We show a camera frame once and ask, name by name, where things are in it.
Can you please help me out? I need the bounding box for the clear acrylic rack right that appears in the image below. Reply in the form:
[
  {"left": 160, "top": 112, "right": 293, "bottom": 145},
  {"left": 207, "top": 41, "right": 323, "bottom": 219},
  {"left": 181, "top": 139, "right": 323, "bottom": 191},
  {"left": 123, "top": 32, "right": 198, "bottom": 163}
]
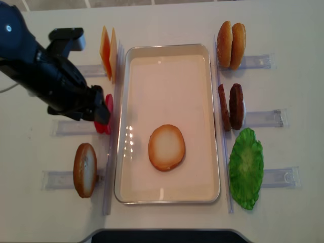
[{"left": 213, "top": 36, "right": 302, "bottom": 214}]

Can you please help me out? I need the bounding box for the brown meat patty rear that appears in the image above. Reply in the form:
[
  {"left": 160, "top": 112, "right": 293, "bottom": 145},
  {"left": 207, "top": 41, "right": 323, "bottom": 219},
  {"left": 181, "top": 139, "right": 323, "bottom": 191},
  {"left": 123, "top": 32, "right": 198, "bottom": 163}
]
[{"left": 229, "top": 84, "right": 244, "bottom": 130}]

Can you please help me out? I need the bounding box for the brown meat patty front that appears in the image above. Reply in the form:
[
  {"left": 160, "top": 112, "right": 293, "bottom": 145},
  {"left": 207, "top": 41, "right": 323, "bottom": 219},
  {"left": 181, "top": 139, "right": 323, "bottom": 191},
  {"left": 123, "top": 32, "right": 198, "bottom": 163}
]
[{"left": 218, "top": 84, "right": 231, "bottom": 132}]

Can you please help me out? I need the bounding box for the brown meat patty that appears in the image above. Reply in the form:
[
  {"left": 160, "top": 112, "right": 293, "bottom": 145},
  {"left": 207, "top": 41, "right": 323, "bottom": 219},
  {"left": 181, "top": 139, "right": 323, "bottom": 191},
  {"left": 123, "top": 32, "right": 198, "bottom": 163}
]
[
  {"left": 229, "top": 84, "right": 244, "bottom": 130},
  {"left": 218, "top": 84, "right": 231, "bottom": 132}
]

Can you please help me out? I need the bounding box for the orange cheese slice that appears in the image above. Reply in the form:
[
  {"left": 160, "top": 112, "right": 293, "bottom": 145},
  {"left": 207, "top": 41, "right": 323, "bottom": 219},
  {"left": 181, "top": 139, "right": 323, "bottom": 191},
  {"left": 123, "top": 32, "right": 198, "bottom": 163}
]
[{"left": 100, "top": 26, "right": 112, "bottom": 80}]

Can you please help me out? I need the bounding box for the red tomato slice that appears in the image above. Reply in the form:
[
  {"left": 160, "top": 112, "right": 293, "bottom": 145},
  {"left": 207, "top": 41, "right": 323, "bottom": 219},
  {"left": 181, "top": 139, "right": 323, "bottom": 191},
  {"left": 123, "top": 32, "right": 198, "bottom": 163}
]
[
  {"left": 105, "top": 94, "right": 113, "bottom": 135},
  {"left": 94, "top": 121, "right": 105, "bottom": 134}
]

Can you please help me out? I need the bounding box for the green lettuce leaf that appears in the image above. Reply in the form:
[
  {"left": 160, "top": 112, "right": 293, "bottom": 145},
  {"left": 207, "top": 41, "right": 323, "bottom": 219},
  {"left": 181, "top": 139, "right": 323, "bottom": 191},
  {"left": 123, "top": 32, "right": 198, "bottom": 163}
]
[{"left": 228, "top": 128, "right": 264, "bottom": 210}]

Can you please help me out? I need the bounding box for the clear acrylic rack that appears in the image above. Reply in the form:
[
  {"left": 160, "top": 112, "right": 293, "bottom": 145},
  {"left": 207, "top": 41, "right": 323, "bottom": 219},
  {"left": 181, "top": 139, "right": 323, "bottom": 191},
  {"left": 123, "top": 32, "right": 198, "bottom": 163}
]
[
  {"left": 42, "top": 39, "right": 126, "bottom": 216},
  {"left": 213, "top": 36, "right": 302, "bottom": 214}
]

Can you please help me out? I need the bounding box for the bun slice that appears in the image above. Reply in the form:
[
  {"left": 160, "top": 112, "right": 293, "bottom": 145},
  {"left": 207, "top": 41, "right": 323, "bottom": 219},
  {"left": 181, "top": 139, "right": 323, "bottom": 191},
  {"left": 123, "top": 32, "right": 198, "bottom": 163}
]
[
  {"left": 230, "top": 23, "right": 246, "bottom": 70},
  {"left": 148, "top": 124, "right": 186, "bottom": 172},
  {"left": 217, "top": 21, "right": 233, "bottom": 68},
  {"left": 73, "top": 143, "right": 97, "bottom": 198}
]

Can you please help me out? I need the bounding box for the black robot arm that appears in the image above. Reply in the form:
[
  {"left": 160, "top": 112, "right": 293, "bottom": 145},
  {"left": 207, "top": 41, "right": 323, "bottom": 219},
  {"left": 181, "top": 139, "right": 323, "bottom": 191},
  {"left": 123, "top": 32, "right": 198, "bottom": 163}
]
[{"left": 1, "top": 2, "right": 111, "bottom": 125}]

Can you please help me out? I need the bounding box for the dark chair back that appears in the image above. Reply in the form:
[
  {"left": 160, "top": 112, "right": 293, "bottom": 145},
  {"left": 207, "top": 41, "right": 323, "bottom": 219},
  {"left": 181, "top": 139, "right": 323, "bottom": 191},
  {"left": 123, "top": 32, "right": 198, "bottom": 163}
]
[{"left": 91, "top": 229, "right": 247, "bottom": 242}]

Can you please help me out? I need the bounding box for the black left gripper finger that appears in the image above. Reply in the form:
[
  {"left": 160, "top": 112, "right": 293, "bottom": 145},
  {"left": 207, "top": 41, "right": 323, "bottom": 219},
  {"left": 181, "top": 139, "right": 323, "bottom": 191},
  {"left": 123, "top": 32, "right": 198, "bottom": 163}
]
[{"left": 91, "top": 85, "right": 104, "bottom": 106}]

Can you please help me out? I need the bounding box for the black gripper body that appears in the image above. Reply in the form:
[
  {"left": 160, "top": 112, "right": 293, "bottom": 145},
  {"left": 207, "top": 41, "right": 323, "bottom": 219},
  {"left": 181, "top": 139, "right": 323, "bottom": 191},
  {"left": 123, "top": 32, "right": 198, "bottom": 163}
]
[{"left": 47, "top": 77, "right": 95, "bottom": 121}]

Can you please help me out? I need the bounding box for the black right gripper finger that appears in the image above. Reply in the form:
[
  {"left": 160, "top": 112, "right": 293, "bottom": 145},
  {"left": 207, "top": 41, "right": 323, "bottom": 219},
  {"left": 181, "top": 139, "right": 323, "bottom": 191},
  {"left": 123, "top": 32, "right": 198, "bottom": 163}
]
[{"left": 89, "top": 105, "right": 110, "bottom": 125}]

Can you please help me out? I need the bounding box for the pale yellow cheese slice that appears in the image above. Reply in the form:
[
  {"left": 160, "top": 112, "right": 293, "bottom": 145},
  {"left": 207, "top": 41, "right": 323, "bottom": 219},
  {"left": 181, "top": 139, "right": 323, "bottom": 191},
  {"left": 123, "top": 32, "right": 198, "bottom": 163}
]
[{"left": 109, "top": 28, "right": 117, "bottom": 84}]

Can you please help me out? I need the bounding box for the white metal tray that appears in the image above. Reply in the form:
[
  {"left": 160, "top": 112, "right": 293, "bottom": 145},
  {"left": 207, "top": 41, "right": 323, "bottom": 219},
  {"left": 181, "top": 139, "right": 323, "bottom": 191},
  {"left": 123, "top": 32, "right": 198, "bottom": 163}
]
[{"left": 114, "top": 44, "right": 220, "bottom": 205}]

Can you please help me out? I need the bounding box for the clear acrylic rack left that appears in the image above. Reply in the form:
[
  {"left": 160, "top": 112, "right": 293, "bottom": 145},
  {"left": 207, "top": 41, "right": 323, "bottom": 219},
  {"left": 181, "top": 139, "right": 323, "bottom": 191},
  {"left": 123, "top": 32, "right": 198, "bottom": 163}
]
[{"left": 42, "top": 39, "right": 126, "bottom": 216}]

